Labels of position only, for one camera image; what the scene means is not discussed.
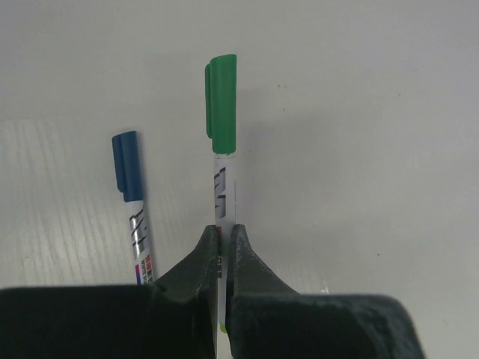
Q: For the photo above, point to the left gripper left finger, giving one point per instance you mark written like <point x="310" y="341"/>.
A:
<point x="173" y="317"/>

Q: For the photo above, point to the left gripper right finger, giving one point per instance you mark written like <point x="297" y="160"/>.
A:
<point x="265" y="318"/>

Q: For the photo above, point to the blue pen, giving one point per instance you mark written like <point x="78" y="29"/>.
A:
<point x="140" y="242"/>

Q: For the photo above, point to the green pen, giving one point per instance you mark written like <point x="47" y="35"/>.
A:
<point x="225" y="219"/>

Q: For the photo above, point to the blue pen cap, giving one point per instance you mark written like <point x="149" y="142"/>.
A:
<point x="127" y="166"/>

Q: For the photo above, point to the green pen cap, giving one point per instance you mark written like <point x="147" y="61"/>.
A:
<point x="221" y="103"/>

